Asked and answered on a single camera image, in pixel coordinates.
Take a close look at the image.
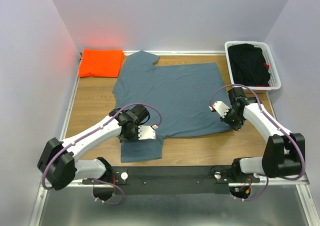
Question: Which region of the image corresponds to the blue-grey t-shirt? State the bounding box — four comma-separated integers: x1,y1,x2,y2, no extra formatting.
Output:
113,51,231,163

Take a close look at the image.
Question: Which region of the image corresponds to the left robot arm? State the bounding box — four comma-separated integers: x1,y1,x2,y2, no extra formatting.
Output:
37,104,158,191

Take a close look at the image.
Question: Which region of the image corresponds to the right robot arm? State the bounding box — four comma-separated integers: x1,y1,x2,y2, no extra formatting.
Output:
211,85,306,182

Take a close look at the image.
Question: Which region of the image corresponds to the black t-shirt in basket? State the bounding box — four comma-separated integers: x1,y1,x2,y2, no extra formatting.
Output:
227,43,268,87

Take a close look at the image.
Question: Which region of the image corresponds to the white laundry basket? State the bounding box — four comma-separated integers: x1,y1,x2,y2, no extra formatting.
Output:
224,41,281,93

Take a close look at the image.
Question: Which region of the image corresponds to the red garment in basket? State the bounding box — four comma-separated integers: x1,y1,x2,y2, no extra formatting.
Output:
256,62,271,87

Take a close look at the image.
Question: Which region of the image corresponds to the folded orange t-shirt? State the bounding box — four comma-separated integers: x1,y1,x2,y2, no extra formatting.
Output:
78,49,125,78

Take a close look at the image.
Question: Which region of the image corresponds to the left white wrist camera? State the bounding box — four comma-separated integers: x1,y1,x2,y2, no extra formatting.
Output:
137,124,158,140

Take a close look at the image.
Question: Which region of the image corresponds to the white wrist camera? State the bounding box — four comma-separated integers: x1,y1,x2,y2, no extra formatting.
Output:
209,101,231,118
137,124,158,140

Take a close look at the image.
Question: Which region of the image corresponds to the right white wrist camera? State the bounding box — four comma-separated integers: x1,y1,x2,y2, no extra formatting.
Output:
209,101,231,118

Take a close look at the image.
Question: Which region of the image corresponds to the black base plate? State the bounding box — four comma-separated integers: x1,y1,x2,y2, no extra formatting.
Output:
83,166,260,199

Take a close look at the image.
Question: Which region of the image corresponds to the aluminium rail frame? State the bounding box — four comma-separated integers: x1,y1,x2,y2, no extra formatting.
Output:
27,51,320,226

